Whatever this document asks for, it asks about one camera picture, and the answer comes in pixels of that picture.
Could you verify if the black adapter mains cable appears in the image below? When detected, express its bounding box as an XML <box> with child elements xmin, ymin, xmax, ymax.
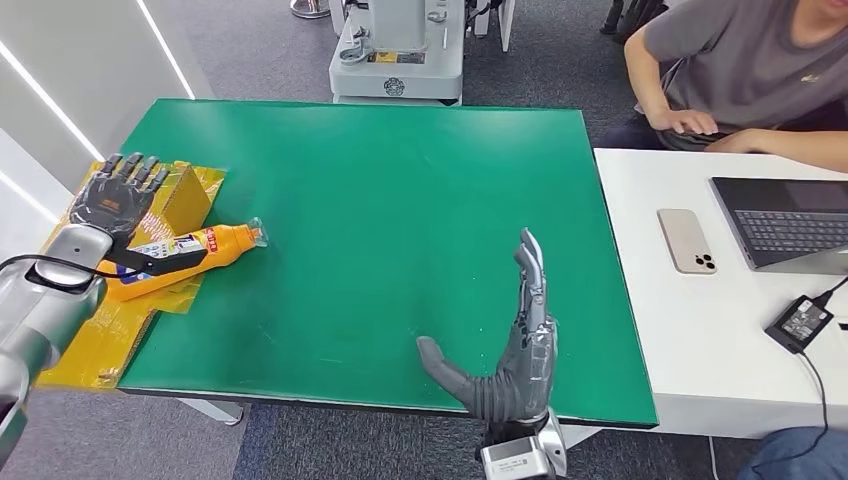
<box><xmin>738</xmin><ymin>352</ymin><xmax>829</xmax><ymax>476</ymax></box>

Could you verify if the chrome stand base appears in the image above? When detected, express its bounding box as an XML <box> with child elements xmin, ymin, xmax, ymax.
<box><xmin>290</xmin><ymin>0</ymin><xmax>331</xmax><ymax>20</ymax></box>

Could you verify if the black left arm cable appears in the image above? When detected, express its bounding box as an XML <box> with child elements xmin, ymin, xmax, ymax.
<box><xmin>0</xmin><ymin>254</ymin><xmax>134</xmax><ymax>280</ymax></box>

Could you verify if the yellow taped cardboard box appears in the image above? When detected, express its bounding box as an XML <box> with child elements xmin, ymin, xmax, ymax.
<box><xmin>36</xmin><ymin>158</ymin><xmax>229</xmax><ymax>391</ymax></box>

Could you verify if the blue fabric item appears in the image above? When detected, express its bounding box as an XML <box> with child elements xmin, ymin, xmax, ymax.
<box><xmin>736</xmin><ymin>427</ymin><xmax>848</xmax><ymax>480</ymax></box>

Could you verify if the black chair base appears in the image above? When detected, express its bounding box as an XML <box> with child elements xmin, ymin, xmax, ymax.
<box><xmin>599</xmin><ymin>0</ymin><xmax>669</xmax><ymax>42</ymax></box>

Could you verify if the person's left hand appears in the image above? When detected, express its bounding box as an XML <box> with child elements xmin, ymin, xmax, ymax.
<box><xmin>705</xmin><ymin>129</ymin><xmax>763</xmax><ymax>155</ymax></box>

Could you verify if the white machine frame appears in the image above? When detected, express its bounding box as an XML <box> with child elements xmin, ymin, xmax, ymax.
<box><xmin>464</xmin><ymin>0</ymin><xmax>517</xmax><ymax>53</ymax></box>

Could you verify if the person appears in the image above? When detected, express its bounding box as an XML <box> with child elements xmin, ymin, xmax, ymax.
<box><xmin>599</xmin><ymin>0</ymin><xmax>848</xmax><ymax>175</ymax></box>

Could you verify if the grey machine base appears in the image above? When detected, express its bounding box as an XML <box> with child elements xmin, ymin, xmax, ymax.
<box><xmin>328</xmin><ymin>0</ymin><xmax>466</xmax><ymax>106</ymax></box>

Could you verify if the person's hand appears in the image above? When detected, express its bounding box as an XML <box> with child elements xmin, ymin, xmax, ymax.
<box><xmin>705</xmin><ymin>129</ymin><xmax>763</xmax><ymax>155</ymax></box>
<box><xmin>647</xmin><ymin>107</ymin><xmax>720</xmax><ymax>137</ymax></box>

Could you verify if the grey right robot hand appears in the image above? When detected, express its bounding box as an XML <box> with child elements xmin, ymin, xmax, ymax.
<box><xmin>415</xmin><ymin>228</ymin><xmax>559</xmax><ymax>425</ymax></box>

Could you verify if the white table leg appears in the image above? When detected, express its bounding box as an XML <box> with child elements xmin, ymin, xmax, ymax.
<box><xmin>177</xmin><ymin>397</ymin><xmax>245</xmax><ymax>427</ymax></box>
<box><xmin>559</xmin><ymin>423</ymin><xmax>602</xmax><ymax>452</ymax></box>

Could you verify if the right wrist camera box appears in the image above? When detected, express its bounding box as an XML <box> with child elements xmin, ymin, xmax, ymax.
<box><xmin>480</xmin><ymin>433</ymin><xmax>554</xmax><ymax>480</ymax></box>

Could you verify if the beige smartphone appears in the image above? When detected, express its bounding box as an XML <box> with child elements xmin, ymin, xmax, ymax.
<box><xmin>656</xmin><ymin>207</ymin><xmax>719</xmax><ymax>276</ymax></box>

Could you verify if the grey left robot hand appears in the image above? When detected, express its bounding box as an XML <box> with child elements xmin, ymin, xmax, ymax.
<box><xmin>69</xmin><ymin>152</ymin><xmax>209</xmax><ymax>278</ymax></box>

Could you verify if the green topped table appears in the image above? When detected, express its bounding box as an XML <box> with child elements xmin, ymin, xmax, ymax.
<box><xmin>117</xmin><ymin>97</ymin><xmax>660</xmax><ymax>429</ymax></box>

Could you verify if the orange juice bottle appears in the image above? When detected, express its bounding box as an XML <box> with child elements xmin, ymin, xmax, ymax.
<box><xmin>99</xmin><ymin>217</ymin><xmax>270</xmax><ymax>303</ymax></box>

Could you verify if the dark grey laptop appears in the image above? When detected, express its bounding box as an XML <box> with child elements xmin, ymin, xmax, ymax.
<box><xmin>708</xmin><ymin>176</ymin><xmax>848</xmax><ymax>276</ymax></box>

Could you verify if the person's right hand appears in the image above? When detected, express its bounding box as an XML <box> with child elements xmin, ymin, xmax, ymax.
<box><xmin>647</xmin><ymin>107</ymin><xmax>720</xmax><ymax>137</ymax></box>

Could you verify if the black power adapter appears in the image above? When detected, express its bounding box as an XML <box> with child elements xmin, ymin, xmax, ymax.
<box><xmin>763</xmin><ymin>295</ymin><xmax>835</xmax><ymax>356</ymax></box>

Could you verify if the white desk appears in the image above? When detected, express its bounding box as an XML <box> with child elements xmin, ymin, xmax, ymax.
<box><xmin>592</xmin><ymin>146</ymin><xmax>848</xmax><ymax>441</ymax></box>

